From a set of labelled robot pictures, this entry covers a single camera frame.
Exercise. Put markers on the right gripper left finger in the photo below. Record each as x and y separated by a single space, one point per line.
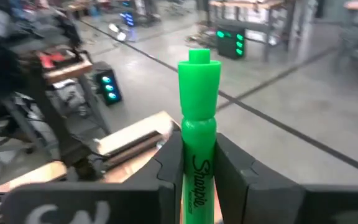
172 174

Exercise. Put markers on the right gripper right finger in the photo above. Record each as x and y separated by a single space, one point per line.
250 196

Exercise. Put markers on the green marker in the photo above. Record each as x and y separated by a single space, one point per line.
199 93

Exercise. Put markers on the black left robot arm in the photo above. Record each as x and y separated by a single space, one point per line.
11 62

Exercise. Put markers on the computer tower green lights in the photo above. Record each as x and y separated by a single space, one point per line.
231 42

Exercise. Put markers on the wooden workbench grey legs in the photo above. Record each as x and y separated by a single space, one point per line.
67 70

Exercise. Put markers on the red box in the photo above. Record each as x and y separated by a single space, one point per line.
53 59

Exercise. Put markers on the black left frame rails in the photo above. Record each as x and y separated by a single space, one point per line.
132 152

